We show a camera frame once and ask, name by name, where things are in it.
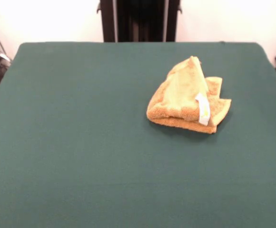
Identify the orange terry towel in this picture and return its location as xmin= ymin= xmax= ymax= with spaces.
xmin=146 ymin=56 xmax=232 ymax=134

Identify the dark green table cloth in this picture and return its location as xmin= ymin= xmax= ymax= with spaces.
xmin=0 ymin=41 xmax=276 ymax=228

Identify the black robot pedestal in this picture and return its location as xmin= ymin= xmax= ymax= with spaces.
xmin=96 ymin=0 xmax=183 ymax=43

